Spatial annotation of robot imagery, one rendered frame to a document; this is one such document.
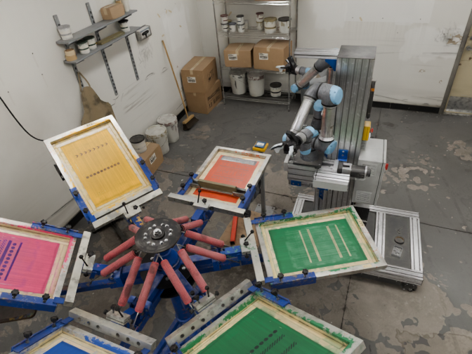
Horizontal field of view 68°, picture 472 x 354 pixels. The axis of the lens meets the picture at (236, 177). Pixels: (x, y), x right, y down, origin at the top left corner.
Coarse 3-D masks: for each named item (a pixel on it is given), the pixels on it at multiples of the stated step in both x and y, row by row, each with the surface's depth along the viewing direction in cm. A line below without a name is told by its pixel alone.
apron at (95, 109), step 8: (80, 72) 387; (80, 88) 390; (88, 88) 402; (88, 96) 404; (96, 96) 415; (88, 104) 406; (96, 104) 415; (104, 104) 428; (88, 112) 406; (96, 112) 418; (104, 112) 429; (112, 112) 442; (88, 120) 408
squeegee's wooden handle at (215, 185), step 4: (200, 180) 303; (204, 180) 302; (200, 184) 304; (204, 184) 302; (208, 184) 301; (212, 184) 299; (216, 184) 297; (220, 184) 296; (224, 184) 296; (212, 188) 302; (216, 188) 300; (220, 188) 298; (224, 188) 296; (228, 188) 294; (232, 188) 292; (236, 188) 293; (232, 192) 295
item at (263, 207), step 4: (256, 148) 352; (260, 148) 351; (264, 148) 351; (260, 152) 359; (264, 184) 388; (264, 188) 392; (264, 192) 395; (264, 196) 398; (264, 200) 401; (260, 204) 424; (264, 204) 404; (256, 208) 420; (260, 208) 419; (264, 208) 408; (268, 208) 418; (260, 212) 414; (268, 212) 413; (272, 212) 412
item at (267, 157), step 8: (216, 152) 349; (232, 152) 347; (240, 152) 343; (248, 152) 341; (256, 152) 340; (208, 160) 336; (264, 160) 329; (200, 168) 328; (264, 168) 321; (256, 176) 311; (256, 184) 307; (208, 200) 292
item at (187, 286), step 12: (192, 228) 261; (180, 240) 256; (144, 264) 242; (204, 264) 244; (216, 264) 238; (120, 276) 234; (156, 276) 234; (180, 276) 232; (156, 288) 228; (192, 288) 224; (132, 300) 218; (192, 300) 218; (144, 312) 216
